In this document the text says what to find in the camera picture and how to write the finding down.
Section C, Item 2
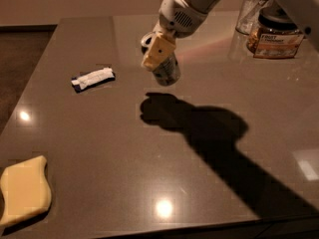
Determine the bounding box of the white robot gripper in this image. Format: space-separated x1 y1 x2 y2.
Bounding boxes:
141 0 207 72

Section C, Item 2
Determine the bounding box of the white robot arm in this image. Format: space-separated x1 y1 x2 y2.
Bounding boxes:
142 0 319 71

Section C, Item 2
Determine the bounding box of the white and blue snack wrapper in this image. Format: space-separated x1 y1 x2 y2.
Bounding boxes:
71 67 116 93

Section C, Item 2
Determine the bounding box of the clear plastic cup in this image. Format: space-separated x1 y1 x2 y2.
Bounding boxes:
235 0 272 35

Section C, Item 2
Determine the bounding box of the snack jar with black lid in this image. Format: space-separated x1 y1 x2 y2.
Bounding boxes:
246 3 304 59

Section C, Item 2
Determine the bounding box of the yellow sponge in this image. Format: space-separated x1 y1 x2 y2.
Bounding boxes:
0 155 52 227

